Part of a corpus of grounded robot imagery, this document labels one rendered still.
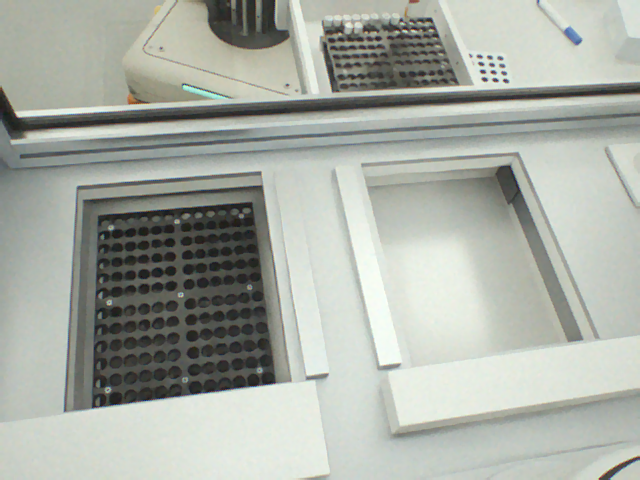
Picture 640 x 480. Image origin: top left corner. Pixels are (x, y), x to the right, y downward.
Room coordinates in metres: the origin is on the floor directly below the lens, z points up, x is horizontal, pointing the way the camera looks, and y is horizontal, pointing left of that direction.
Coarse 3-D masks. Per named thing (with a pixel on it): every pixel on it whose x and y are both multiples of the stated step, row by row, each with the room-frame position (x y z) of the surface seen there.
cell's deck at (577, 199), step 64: (0, 192) 0.29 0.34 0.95; (64, 192) 0.30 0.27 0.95; (128, 192) 0.33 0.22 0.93; (320, 192) 0.36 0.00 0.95; (576, 192) 0.43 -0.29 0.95; (0, 256) 0.22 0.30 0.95; (64, 256) 0.23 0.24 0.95; (320, 256) 0.28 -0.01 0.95; (576, 256) 0.34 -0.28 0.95; (0, 320) 0.15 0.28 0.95; (64, 320) 0.17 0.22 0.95; (320, 320) 0.21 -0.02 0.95; (576, 320) 0.27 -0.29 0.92; (0, 384) 0.10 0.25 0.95; (64, 384) 0.11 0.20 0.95; (320, 384) 0.15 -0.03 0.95; (384, 448) 0.10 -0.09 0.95; (448, 448) 0.11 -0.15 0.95; (512, 448) 0.12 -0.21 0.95; (576, 448) 0.13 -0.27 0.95
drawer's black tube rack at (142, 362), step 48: (144, 240) 0.29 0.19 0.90; (192, 240) 0.30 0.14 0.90; (240, 240) 0.31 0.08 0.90; (96, 288) 0.22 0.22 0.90; (144, 288) 0.24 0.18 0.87; (192, 288) 0.24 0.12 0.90; (240, 288) 0.25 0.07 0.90; (96, 336) 0.17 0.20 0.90; (144, 336) 0.18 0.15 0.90; (192, 336) 0.20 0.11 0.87; (240, 336) 0.20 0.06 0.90; (144, 384) 0.13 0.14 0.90; (192, 384) 0.14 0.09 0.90; (240, 384) 0.16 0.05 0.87
